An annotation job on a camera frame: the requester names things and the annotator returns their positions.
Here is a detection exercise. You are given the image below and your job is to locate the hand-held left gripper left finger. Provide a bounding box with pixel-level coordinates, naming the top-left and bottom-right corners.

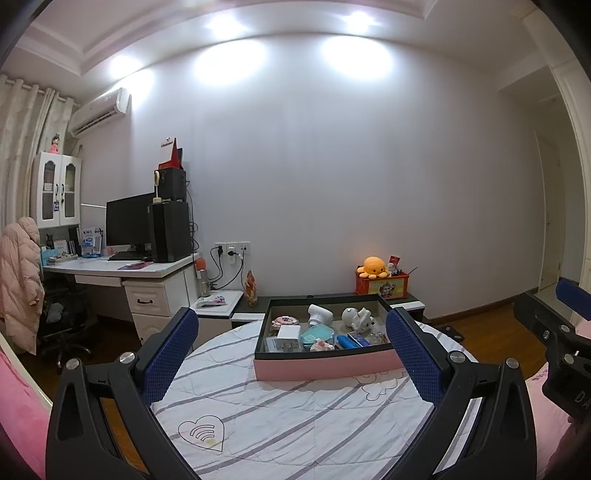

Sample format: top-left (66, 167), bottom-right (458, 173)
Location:
top-left (45, 306), bottom-right (200, 480)

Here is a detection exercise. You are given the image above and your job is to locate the black computer tower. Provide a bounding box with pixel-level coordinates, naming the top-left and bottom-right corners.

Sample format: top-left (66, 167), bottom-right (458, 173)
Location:
top-left (148, 201), bottom-right (193, 263)

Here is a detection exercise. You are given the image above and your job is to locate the cream door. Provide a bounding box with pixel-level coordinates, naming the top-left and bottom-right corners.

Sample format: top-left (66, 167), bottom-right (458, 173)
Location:
top-left (535, 128), bottom-right (562, 292)

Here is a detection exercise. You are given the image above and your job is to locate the white nightstand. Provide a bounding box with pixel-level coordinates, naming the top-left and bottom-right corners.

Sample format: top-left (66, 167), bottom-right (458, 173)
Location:
top-left (189, 289), bottom-right (245, 324)

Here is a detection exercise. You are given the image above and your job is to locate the black office chair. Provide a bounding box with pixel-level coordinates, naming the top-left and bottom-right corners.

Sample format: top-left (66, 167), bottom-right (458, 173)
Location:
top-left (39, 285), bottom-right (93, 375)

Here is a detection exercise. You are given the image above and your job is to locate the red triangular board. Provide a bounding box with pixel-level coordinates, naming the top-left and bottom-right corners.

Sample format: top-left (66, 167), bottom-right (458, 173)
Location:
top-left (158, 137), bottom-right (184, 171)

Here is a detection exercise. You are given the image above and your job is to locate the pink down jacket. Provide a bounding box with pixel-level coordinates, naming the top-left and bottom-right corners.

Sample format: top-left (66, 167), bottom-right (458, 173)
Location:
top-left (0, 216), bottom-right (45, 356)

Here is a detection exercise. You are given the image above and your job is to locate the water bottle orange cap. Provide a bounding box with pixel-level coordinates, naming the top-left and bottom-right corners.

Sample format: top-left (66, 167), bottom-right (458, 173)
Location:
top-left (194, 258), bottom-right (212, 298)

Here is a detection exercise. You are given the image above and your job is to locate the white glass-door cabinet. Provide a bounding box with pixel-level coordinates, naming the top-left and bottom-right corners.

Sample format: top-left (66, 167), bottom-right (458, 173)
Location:
top-left (30, 152), bottom-right (84, 230)

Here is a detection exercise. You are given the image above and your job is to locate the pink storage box black rim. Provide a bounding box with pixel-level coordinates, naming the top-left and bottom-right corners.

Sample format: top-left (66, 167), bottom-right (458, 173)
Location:
top-left (253, 295), bottom-right (407, 382)

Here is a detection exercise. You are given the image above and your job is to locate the white power adapter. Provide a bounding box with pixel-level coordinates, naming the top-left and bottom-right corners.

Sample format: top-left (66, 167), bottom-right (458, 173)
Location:
top-left (276, 325), bottom-right (302, 354)

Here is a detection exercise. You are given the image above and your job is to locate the orange octopus plush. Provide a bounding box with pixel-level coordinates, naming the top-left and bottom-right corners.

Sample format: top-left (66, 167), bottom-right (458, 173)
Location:
top-left (357, 256), bottom-right (390, 280)

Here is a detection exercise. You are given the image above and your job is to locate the white air conditioner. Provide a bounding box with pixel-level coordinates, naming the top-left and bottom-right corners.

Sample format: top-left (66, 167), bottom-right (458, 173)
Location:
top-left (68, 88), bottom-right (130, 138)

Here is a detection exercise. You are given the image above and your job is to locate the row of books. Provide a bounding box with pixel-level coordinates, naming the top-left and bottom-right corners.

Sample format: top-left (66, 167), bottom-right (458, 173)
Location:
top-left (46, 224), bottom-right (103, 259)

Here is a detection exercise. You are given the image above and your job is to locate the white desk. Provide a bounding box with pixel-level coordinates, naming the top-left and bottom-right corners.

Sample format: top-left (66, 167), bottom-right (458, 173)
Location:
top-left (41, 251), bottom-right (202, 345)

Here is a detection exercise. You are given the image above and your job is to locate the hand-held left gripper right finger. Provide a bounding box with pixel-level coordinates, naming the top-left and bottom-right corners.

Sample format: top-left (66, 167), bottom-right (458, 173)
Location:
top-left (385, 307), bottom-right (539, 480)

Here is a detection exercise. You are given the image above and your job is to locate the white astronaut figure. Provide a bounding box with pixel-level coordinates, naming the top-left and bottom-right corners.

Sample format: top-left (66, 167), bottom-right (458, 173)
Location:
top-left (342, 306), bottom-right (376, 332)

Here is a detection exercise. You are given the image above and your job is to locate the pink printed quilt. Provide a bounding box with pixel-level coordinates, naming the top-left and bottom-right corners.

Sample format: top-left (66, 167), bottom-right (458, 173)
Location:
top-left (524, 364), bottom-right (591, 480)

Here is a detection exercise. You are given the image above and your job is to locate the white striped quilt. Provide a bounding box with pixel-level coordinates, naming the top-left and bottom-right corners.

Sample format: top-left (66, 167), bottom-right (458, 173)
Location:
top-left (150, 318), bottom-right (481, 480)

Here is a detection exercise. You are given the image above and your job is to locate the teal oval case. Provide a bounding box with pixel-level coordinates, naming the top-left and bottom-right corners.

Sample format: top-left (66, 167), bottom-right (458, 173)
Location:
top-left (298, 324), bottom-right (336, 350)

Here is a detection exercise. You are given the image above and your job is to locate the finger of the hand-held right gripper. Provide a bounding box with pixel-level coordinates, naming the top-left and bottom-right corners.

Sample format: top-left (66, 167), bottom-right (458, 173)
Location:
top-left (555, 279), bottom-right (591, 322)

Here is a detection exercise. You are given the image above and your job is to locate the pink blanket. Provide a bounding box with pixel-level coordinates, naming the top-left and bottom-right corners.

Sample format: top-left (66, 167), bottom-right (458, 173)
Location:
top-left (0, 345), bottom-right (54, 480)

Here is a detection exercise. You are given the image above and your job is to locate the black monitor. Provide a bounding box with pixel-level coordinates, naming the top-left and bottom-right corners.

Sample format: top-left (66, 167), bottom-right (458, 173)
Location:
top-left (105, 192), bottom-right (156, 253)

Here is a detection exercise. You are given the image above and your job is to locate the orange snack bag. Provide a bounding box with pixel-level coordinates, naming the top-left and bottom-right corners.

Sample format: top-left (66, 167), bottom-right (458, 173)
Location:
top-left (243, 270), bottom-right (259, 307)

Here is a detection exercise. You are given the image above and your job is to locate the cream curtain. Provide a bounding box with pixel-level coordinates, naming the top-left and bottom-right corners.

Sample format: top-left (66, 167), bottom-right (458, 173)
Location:
top-left (0, 75), bottom-right (77, 241)

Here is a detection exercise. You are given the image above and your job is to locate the black white low cabinet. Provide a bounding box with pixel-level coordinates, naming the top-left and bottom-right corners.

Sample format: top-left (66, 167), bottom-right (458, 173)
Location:
top-left (232, 292), bottom-right (428, 329)

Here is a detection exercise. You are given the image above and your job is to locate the red toy crate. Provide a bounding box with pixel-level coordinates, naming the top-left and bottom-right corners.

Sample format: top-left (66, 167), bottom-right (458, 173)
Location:
top-left (355, 271), bottom-right (411, 299)

